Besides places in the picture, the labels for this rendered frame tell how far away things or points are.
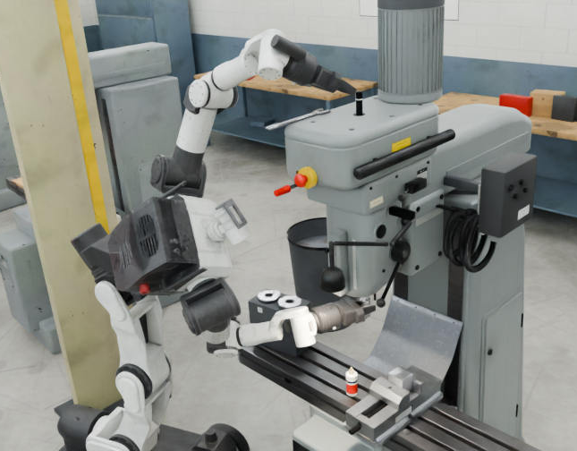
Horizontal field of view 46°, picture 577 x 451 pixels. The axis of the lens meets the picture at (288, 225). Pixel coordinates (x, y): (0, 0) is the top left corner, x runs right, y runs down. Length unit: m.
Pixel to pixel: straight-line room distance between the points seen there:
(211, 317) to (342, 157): 0.58
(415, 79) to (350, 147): 0.39
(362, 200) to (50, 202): 1.88
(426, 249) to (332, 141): 0.61
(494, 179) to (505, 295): 0.76
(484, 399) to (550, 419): 1.13
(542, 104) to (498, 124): 3.42
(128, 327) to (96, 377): 1.64
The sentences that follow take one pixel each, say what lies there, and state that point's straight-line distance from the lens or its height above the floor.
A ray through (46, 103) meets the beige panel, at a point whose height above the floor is 1.74.
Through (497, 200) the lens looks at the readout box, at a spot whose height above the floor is 1.63.
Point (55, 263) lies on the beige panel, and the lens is 3.53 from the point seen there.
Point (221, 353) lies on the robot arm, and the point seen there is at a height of 1.18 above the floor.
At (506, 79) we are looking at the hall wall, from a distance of 6.60.
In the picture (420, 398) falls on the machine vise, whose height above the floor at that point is 0.96.
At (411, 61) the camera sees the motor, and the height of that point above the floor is 2.02.
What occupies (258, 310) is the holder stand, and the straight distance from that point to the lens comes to 2.63.
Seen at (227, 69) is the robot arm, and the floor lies 2.06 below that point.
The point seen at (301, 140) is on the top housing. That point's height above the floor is 1.86.
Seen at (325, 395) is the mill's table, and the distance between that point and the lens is 2.45.
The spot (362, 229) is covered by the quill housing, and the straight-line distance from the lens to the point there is 2.04.
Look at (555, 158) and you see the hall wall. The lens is 6.54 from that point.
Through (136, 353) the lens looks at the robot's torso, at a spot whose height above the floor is 1.13.
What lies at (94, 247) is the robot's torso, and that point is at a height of 1.52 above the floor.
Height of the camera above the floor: 2.40
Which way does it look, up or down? 23 degrees down
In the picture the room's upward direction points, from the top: 4 degrees counter-clockwise
